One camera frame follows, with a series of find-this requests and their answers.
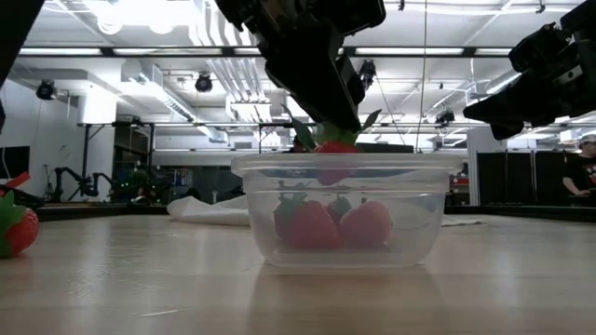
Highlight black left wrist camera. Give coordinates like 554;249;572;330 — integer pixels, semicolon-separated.
325;0;387;37

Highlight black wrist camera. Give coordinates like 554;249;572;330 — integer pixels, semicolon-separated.
325;0;387;37
508;21;581;75

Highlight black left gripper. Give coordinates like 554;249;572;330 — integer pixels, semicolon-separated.
214;0;367;134

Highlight pink toy strawberry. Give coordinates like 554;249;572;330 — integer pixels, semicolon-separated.
338;199;393;249

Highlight black wall monitor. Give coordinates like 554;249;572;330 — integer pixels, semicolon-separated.
0;145;32;181

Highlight black background monitor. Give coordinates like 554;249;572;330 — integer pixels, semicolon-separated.
355;142;415;155

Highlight red toy strawberry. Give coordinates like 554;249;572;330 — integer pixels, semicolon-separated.
312;123;362;186
273;188;344;251
0;191;41;261

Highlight green plant in white pot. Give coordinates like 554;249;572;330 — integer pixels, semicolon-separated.
280;102;383;154

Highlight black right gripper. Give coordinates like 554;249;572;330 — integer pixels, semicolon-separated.
463;0;596;141

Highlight person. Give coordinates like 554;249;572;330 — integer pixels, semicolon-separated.
561;133;596;197

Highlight red plastic piece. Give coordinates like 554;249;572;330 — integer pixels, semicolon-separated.
0;171;32;190

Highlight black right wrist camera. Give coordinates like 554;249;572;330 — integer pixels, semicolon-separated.
508;21;581;75

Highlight black overhead light bar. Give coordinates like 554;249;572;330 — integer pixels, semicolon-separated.
0;45;596;59

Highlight black partition panels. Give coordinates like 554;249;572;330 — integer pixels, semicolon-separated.
477;151;596;207

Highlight green bush with lights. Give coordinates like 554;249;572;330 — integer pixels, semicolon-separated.
114;167;164;205

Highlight clear plastic tupperware container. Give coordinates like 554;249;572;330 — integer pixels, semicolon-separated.
231;153;464;270

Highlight white crumpled cloth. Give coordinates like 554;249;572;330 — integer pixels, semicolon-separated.
166;194;485;228

